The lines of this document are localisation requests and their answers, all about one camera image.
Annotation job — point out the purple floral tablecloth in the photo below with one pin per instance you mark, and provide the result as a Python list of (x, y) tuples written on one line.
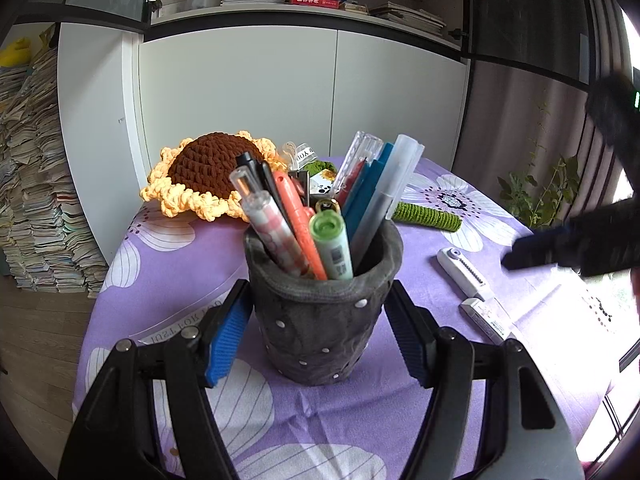
[(450, 400)]

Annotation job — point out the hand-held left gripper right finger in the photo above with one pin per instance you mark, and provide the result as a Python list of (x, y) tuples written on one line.
[(405, 340)]

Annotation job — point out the grey curtain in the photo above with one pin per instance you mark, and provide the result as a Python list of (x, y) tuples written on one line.
[(505, 110)]

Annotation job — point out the orange pen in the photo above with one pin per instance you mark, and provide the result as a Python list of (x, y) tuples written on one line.
[(300, 220)]

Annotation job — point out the stack of papers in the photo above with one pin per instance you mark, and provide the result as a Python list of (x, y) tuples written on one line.
[(40, 195)]

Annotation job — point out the translucent white pen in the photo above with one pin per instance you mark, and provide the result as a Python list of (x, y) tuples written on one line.
[(402, 170)]

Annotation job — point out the red pen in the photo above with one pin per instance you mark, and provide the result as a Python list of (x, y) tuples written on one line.
[(356, 172)]

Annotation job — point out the clear square cap pen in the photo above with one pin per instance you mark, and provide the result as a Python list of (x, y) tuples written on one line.
[(360, 152)]

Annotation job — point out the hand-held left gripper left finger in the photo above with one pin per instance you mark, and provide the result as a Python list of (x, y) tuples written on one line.
[(225, 335)]

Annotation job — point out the stack of magazines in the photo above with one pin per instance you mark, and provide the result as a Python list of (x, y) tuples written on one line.
[(410, 16)]

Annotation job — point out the white cabinet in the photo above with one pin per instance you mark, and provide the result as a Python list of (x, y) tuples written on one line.
[(250, 90)]

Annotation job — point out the green crochet stem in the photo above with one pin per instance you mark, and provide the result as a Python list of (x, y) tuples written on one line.
[(425, 216)]

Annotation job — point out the crochet sunflower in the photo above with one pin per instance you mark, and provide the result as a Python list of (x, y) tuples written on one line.
[(210, 162)]

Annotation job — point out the dark grey felt pen holder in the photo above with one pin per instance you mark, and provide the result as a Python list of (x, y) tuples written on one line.
[(320, 330)]

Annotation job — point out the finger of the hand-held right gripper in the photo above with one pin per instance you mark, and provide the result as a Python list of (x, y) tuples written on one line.
[(537, 250)]

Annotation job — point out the white eraser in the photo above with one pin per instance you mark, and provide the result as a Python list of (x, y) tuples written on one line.
[(487, 320)]

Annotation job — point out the green crochet leaf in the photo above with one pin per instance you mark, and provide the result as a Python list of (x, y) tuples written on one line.
[(320, 166)]

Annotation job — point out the yellow soft toy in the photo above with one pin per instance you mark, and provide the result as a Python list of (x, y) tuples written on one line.
[(15, 52)]

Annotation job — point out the sunflower print card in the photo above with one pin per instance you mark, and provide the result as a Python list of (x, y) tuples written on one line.
[(322, 185)]

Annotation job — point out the dark glass cabinet door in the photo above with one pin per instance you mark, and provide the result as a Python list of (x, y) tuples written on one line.
[(530, 15)]

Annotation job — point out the green potted plant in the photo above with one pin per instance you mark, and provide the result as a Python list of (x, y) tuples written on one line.
[(542, 195)]

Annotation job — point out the clear plastic flower wrapper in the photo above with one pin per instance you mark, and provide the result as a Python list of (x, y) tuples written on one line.
[(175, 317)]

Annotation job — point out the black marker pen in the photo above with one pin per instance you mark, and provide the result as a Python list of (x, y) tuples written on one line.
[(250, 162)]

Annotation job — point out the green highlighter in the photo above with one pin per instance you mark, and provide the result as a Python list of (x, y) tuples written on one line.
[(332, 240)]

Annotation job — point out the pink checked pen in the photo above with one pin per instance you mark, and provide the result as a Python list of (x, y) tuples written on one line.
[(275, 230)]

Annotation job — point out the white utility cutter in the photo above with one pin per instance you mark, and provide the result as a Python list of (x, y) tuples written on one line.
[(462, 275)]

